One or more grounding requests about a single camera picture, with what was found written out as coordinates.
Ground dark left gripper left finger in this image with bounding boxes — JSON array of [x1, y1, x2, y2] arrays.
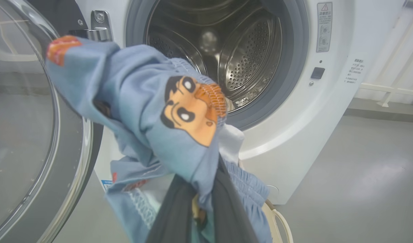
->
[[146, 175, 197, 243]]

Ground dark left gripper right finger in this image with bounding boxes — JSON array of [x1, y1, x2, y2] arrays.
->
[[212, 159, 259, 243]]

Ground blue cartoon print pants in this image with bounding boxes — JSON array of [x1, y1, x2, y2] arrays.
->
[[46, 35, 273, 243]]

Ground black round glass washer door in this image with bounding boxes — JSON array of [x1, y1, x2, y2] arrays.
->
[[0, 0, 104, 243]]

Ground white front-load washing machine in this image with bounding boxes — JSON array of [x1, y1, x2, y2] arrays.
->
[[75, 0, 406, 205]]

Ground chrome door hinge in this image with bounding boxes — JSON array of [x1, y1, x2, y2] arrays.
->
[[69, 10, 113, 42]]

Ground cream perforated laundry basket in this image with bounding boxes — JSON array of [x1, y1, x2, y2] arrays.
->
[[262, 199, 295, 243]]

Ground small printed text label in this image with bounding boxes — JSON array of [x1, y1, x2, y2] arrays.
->
[[345, 59, 365, 85]]

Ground white metal railing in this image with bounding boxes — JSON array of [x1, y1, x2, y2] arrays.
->
[[360, 0, 413, 108]]

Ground grey warning sticker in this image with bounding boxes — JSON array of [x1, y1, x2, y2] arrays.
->
[[316, 2, 333, 53]]

